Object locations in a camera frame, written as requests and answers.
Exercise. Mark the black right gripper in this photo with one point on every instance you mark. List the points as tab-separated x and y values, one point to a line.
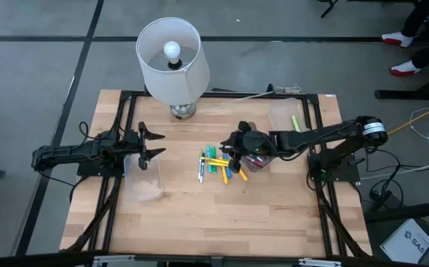
253	142

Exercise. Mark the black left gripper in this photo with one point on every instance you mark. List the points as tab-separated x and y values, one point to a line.
134	144

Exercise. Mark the yellow highlighter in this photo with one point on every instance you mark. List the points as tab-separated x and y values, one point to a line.
243	175
208	159
218	164
224	177

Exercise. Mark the teal Sharpie highlighter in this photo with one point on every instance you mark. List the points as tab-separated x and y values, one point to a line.
208	154

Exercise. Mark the blue highlighter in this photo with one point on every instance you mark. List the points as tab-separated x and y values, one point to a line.
229	172

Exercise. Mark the red Expo marker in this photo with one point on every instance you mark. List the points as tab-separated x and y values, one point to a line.
254	161

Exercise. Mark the grey translucent plastic bin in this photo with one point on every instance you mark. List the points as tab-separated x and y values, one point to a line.
266	164

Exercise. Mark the clear plastic bin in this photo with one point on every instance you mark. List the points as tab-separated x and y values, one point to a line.
143	185

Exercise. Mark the white shade silver table lamp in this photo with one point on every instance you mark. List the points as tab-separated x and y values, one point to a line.
177	85

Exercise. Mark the yellow-green highlighter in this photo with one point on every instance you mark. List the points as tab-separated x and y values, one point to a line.
295	122

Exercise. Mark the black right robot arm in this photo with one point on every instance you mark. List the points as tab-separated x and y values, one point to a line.
321	135

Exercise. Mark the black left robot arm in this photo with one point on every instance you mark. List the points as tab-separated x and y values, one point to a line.
69	152

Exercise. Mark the frosted white plastic bin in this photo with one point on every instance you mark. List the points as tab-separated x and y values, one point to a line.
279	111

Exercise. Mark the black stand foot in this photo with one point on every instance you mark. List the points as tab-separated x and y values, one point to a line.
329	7

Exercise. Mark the black desk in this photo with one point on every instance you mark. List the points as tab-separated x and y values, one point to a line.
403	94

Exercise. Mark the red and white shoe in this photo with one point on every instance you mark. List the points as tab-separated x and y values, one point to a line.
405	69
397	39

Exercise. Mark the black floor beam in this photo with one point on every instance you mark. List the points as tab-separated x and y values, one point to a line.
414	211

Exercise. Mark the white printed box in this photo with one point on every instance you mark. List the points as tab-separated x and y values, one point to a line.
406	241

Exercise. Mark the person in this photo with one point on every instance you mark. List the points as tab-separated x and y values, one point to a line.
421	15

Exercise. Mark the black aluminium table frame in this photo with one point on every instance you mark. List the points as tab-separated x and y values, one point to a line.
127	94

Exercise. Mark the silver metal bracket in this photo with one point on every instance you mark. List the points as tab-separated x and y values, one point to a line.
114	259
319	262

